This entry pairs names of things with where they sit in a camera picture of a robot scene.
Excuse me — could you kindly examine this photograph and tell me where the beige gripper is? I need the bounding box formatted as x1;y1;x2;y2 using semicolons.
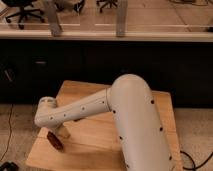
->
47;125;70;151

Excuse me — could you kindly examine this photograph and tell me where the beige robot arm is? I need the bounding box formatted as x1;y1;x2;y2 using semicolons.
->
34;74;175;171

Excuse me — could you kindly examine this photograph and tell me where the black device on floor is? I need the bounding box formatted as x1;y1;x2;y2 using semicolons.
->
0;162;19;171

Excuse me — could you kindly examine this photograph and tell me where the black office chair left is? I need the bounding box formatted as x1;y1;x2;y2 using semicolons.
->
1;0;45;30

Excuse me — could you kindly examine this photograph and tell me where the black office chair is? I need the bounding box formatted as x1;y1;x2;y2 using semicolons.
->
96;0;118;13
1;0;45;30

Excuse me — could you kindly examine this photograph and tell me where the black office chair right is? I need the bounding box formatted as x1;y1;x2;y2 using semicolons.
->
96;0;118;13

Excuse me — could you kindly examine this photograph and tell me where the black floor cable left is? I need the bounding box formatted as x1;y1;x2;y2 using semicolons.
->
0;103;14;163

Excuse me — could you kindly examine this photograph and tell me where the black floor cable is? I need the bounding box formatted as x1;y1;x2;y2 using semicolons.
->
0;103;14;163
180;150;213;171

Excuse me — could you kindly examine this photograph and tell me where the grey metal post left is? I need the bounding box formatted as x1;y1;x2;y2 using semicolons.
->
43;0;62;37

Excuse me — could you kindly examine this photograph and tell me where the grey metal post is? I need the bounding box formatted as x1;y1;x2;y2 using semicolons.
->
116;0;128;37
43;0;62;37

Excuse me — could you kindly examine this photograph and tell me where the black floor cable right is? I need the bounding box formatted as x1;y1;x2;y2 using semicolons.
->
180;150;213;171

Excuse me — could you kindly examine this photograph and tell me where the grey metal post right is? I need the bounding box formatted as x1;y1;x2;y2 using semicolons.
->
116;0;128;37

